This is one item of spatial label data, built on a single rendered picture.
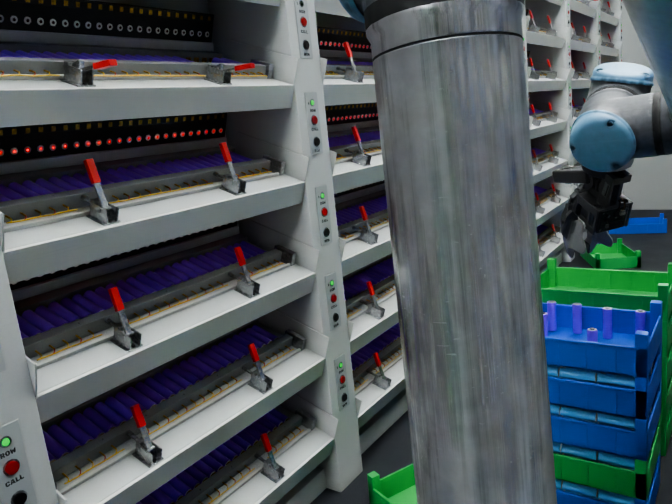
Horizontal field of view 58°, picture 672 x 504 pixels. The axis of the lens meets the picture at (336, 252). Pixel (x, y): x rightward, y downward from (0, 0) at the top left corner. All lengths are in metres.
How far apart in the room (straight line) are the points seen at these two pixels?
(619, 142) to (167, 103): 0.66
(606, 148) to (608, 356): 0.41
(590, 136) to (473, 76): 0.54
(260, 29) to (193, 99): 0.30
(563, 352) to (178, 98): 0.81
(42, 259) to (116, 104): 0.24
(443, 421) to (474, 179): 0.18
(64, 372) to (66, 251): 0.16
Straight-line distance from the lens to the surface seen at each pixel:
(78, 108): 0.89
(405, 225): 0.44
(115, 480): 1.00
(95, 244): 0.89
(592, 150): 0.96
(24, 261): 0.84
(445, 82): 0.42
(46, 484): 0.91
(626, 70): 1.08
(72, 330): 0.95
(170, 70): 1.05
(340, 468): 1.43
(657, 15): 0.58
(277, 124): 1.24
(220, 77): 1.07
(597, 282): 1.68
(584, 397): 1.24
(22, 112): 0.85
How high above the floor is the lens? 0.81
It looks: 12 degrees down
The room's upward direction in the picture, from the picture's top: 6 degrees counter-clockwise
